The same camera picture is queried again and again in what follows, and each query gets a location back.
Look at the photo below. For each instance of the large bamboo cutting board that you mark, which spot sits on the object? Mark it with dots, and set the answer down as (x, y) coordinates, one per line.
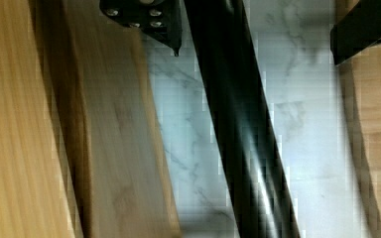
(360, 81)

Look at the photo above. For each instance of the white wooden-top drawer cabinet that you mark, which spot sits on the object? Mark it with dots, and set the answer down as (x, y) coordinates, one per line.
(81, 153)

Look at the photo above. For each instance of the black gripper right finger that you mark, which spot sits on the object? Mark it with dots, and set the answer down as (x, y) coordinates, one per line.
(358, 30)

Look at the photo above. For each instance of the black drawer handle bar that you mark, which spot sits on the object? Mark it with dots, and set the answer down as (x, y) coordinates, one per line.
(250, 157)

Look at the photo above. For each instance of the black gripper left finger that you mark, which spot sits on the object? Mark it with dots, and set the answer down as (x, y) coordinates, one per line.
(158, 19)

